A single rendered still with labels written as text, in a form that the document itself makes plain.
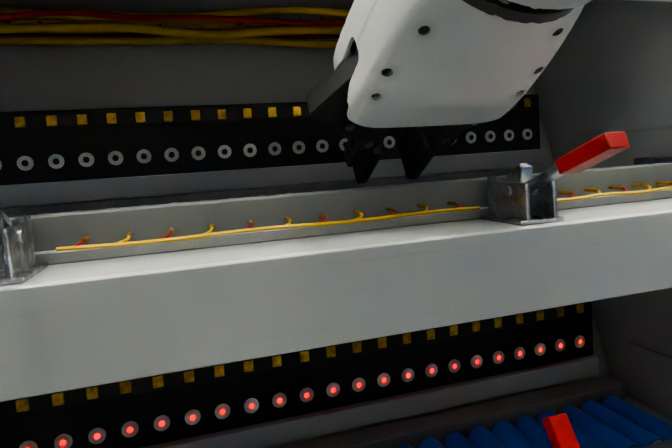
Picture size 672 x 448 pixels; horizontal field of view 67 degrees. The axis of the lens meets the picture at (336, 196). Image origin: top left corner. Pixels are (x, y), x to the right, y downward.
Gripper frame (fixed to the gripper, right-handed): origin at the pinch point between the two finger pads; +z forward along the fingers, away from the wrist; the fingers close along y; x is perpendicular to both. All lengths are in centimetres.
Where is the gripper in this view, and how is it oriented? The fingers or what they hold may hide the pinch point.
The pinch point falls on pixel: (390, 148)
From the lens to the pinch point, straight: 34.8
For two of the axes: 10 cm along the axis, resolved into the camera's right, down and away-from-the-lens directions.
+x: 2.0, 8.9, -4.2
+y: -9.6, 0.8, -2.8
